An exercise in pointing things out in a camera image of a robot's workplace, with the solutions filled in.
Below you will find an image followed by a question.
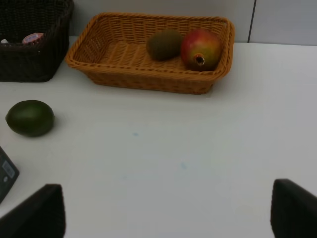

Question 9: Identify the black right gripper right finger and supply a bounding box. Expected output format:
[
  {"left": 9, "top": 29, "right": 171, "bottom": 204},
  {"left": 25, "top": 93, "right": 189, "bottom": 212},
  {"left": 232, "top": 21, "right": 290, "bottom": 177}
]
[{"left": 270, "top": 178, "right": 317, "bottom": 238}]

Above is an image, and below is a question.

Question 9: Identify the red pomegranate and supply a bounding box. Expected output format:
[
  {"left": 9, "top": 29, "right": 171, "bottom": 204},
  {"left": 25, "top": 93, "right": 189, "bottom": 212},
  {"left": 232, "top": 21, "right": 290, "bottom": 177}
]
[{"left": 181, "top": 29, "right": 222, "bottom": 71}]

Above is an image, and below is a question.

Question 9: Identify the orange wicker basket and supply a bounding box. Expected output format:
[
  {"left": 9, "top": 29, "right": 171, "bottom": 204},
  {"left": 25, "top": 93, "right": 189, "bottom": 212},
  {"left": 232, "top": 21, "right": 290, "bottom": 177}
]
[{"left": 65, "top": 12, "right": 235, "bottom": 95}]

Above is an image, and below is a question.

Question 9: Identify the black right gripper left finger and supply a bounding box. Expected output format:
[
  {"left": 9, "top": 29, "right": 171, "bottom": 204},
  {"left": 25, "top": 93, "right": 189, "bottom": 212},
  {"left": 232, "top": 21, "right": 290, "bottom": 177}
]
[{"left": 0, "top": 184, "right": 66, "bottom": 238}]

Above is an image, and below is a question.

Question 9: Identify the dark green pump bottle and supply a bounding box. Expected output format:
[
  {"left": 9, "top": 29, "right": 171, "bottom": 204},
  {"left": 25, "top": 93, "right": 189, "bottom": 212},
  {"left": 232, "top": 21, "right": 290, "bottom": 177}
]
[{"left": 0, "top": 148, "right": 20, "bottom": 203}]

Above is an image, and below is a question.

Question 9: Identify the pink bottle white cap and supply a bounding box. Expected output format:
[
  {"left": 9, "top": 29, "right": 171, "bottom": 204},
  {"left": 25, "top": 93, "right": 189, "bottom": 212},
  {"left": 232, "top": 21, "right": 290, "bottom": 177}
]
[{"left": 22, "top": 33, "right": 44, "bottom": 44}]

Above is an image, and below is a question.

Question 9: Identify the brown kiwi fruit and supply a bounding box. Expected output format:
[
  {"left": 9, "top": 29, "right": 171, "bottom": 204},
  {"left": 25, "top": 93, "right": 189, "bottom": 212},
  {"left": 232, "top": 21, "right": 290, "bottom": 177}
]
[{"left": 146, "top": 29, "right": 183, "bottom": 61}]

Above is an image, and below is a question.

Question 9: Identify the green lime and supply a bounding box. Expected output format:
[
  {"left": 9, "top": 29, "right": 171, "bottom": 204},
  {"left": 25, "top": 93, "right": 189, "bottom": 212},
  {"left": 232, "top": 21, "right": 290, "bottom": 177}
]
[{"left": 5, "top": 100, "right": 55, "bottom": 137}]

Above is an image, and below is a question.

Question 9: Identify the dark brown wicker basket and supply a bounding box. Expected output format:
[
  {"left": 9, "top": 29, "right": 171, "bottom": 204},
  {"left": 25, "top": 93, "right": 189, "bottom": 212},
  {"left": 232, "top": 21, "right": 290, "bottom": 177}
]
[{"left": 0, "top": 0, "right": 74, "bottom": 83}]

